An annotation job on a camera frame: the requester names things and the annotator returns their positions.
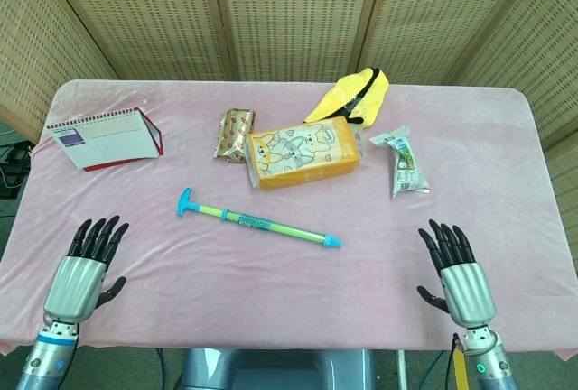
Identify pink tablecloth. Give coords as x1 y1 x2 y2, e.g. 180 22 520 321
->
0 79 578 362

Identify green and blue plastic rod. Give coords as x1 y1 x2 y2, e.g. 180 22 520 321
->
175 188 324 245

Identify clear tube with blue liquid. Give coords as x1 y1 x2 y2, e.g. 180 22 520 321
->
220 210 345 250

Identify yellow pouch black strap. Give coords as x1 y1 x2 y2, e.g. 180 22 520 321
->
304 67 390 130

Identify red white desk calendar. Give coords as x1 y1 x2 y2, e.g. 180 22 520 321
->
46 107 165 173

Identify orange bunny tissue pack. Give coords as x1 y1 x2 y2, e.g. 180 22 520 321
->
243 116 372 191

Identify green cable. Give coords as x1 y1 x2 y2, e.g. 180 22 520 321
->
424 351 447 382

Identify gold red snack packet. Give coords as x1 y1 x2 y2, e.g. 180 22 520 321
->
212 108 256 164

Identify bamboo folding screen panel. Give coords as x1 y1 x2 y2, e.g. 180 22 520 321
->
38 0 236 82
451 0 578 228
210 0 387 83
356 0 541 87
0 0 119 144

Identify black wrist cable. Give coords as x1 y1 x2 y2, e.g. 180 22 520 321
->
444 334 461 390

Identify white table leg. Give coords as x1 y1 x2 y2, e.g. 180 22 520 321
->
396 349 407 390

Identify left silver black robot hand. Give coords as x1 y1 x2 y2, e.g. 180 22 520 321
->
42 215 130 324

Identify black floor cables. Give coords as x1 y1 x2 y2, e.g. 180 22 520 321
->
0 139 35 200

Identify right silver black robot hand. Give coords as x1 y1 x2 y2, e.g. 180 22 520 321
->
416 219 498 329

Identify white green snack packet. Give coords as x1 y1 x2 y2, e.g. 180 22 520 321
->
368 125 432 199

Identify blue cable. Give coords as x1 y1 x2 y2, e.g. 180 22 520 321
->
155 348 171 390

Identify yellow tag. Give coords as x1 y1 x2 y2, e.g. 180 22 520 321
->
452 347 468 390

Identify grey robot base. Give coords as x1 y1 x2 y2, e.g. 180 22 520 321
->
180 348 376 390

